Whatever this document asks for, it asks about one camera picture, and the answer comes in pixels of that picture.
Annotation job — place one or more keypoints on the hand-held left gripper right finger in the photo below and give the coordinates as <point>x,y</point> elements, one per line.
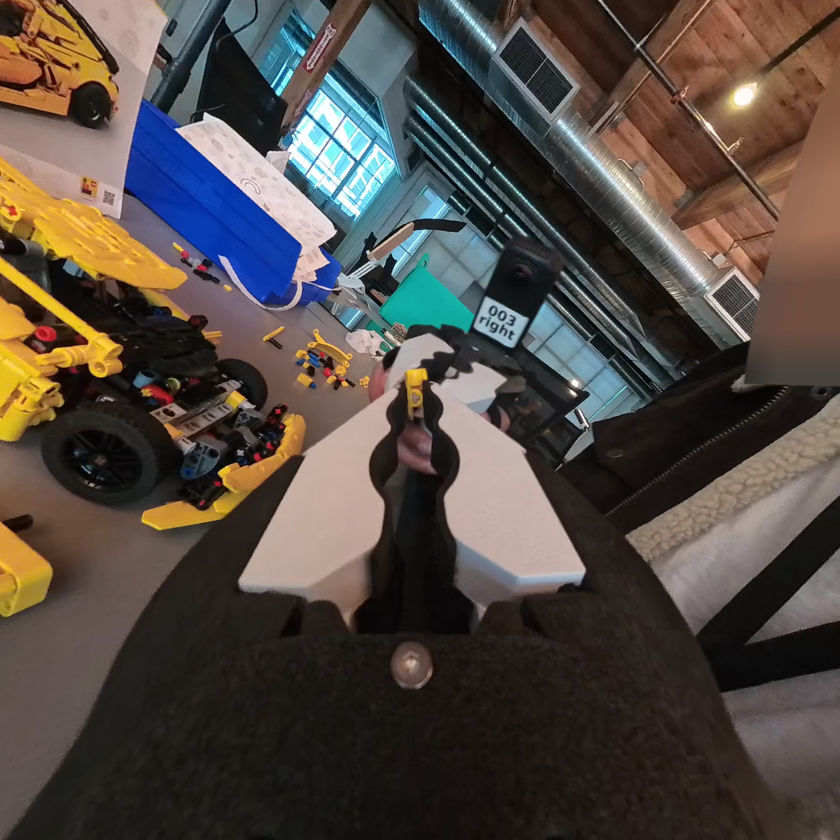
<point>512,525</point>

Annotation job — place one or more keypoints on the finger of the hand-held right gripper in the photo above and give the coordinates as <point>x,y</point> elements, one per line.
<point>420,354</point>
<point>479,390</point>

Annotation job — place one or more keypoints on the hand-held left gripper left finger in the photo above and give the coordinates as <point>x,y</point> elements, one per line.
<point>315,518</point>

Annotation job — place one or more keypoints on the small yellow toy piece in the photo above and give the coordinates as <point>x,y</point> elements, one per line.
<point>415,387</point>

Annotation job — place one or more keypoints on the pile of small toy pieces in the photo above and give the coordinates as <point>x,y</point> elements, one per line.
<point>325,371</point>

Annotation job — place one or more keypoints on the grey desk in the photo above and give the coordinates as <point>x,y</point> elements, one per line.
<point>65,656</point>

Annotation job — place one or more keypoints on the person's right hand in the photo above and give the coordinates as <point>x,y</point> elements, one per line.
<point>417,449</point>

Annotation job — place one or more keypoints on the green plastic bin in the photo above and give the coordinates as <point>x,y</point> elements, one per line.
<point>420,302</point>

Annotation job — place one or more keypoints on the crumpled white paper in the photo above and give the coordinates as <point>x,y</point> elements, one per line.
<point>364,342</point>

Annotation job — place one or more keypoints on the yellow toy fender piece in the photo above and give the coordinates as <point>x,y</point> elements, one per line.
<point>328,344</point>

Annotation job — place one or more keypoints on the long yellow toy axle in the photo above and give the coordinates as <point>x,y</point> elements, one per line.
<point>274,335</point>

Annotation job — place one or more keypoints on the person's dark fleece-lined jacket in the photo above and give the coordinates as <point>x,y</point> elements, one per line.
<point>656,446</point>

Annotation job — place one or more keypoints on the large paned window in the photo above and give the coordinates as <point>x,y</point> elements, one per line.
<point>341,157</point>

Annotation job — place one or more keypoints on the yellow toy brick car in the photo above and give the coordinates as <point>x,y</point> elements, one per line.
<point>98,453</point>

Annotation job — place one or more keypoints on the stack of white paper bags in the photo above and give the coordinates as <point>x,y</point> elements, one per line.
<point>262,177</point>

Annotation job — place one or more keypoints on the cluster of red black pieces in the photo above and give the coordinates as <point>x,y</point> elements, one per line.
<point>197,262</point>

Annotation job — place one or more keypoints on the white air vent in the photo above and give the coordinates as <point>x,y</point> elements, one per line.
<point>535,69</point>
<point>732,305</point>

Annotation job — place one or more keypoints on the blue plastic bin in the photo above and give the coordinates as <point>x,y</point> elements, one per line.
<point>197,197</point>

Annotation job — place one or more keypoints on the yellow toy brick chunk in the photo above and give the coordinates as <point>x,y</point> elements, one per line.
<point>19,577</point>

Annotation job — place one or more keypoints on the black monitor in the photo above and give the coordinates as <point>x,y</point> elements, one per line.
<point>236,85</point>

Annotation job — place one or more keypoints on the person's white top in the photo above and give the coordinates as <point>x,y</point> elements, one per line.
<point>787,754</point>

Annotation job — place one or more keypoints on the ceiling lamp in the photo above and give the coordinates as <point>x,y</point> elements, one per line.
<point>743,96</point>

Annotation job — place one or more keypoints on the car instruction booklet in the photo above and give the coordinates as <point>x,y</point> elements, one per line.
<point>85,151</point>

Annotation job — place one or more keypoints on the silver air duct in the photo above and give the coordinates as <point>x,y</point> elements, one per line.
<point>590,177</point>

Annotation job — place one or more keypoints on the wooden post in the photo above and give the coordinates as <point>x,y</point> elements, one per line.
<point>321,52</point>

